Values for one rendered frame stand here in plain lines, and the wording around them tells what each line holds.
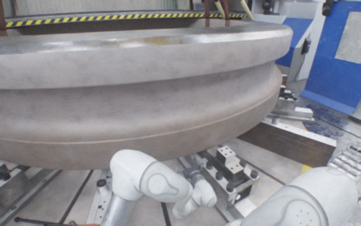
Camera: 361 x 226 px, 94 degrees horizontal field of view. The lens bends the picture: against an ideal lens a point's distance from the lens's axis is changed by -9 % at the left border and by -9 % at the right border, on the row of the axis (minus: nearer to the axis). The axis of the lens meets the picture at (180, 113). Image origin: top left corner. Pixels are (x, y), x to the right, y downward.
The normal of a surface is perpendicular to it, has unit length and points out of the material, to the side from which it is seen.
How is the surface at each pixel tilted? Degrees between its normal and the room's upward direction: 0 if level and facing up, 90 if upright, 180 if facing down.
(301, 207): 27
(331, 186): 10
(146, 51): 90
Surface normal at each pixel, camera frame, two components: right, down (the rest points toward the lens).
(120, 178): -0.48, -0.21
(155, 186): -0.21, -0.36
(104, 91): 0.15, 0.48
